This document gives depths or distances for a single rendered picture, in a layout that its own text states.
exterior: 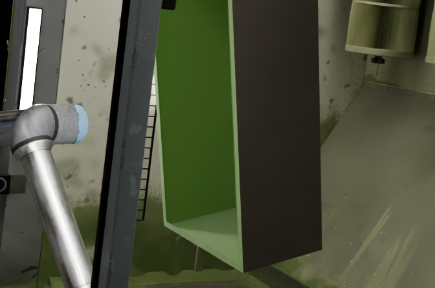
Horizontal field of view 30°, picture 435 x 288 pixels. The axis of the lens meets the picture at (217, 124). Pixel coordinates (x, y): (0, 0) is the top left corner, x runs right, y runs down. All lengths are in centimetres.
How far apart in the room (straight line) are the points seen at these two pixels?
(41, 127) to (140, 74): 71
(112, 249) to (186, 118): 169
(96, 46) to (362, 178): 142
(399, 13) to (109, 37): 135
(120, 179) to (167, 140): 166
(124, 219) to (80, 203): 210
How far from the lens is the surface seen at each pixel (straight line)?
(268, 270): 409
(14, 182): 363
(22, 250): 373
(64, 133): 235
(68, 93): 363
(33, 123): 228
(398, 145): 400
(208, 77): 333
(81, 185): 373
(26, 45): 353
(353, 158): 413
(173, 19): 322
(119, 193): 164
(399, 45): 393
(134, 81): 161
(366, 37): 393
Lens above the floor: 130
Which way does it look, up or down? 7 degrees down
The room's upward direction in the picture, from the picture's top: 7 degrees clockwise
